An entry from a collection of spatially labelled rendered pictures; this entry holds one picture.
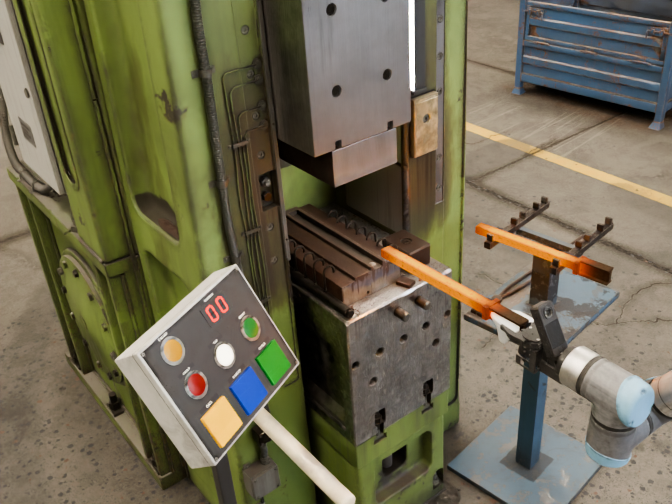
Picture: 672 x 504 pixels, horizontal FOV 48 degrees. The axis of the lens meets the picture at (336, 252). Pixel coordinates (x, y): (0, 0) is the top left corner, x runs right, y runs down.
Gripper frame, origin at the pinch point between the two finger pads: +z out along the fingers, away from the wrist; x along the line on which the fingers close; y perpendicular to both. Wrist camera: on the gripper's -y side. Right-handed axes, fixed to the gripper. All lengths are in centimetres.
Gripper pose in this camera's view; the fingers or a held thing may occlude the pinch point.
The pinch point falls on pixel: (498, 311)
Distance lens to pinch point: 173.1
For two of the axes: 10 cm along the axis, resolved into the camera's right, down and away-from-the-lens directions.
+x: 7.9, -3.6, 4.9
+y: 0.5, 8.4, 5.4
